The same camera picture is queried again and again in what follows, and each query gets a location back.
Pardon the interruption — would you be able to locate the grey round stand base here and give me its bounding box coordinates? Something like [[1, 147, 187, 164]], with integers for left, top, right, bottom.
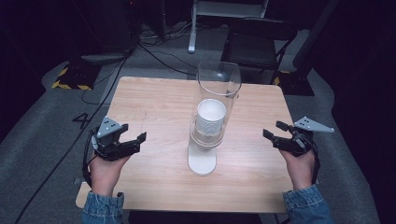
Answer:
[[79, 51, 130, 66]]

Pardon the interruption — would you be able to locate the white metal stand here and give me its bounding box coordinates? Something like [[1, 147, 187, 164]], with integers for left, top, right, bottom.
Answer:
[[188, 0, 270, 54]]

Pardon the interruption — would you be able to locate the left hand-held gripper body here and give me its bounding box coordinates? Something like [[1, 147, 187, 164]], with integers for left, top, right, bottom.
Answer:
[[91, 115, 131, 162]]

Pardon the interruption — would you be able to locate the white paper cup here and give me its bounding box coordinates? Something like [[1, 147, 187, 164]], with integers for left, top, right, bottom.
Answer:
[[194, 98, 227, 138]]

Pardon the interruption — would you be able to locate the thin black floor cable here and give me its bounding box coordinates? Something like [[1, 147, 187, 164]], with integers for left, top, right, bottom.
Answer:
[[135, 42, 198, 77]]

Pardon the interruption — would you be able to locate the person's right hand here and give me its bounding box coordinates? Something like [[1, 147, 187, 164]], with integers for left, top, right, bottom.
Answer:
[[278, 148, 317, 191]]

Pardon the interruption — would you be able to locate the black base with hazard tape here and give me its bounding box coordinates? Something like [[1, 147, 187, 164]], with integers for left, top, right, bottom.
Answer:
[[50, 63, 94, 91]]

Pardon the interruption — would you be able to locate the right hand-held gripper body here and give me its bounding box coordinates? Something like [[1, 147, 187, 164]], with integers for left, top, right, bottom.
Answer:
[[272, 116, 335, 158]]

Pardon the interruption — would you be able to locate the black folding chair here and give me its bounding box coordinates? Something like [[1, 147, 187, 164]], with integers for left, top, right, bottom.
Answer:
[[219, 17, 299, 86]]

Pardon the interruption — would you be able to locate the long black floor cable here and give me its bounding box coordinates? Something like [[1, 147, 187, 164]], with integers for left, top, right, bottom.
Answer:
[[13, 46, 138, 224]]

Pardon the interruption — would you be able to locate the person's left hand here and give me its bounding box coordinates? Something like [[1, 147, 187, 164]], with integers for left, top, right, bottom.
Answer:
[[89, 154, 132, 198]]

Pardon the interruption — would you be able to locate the clear cup dispenser white base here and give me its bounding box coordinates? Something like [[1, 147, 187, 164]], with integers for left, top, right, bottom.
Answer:
[[187, 61, 243, 177]]

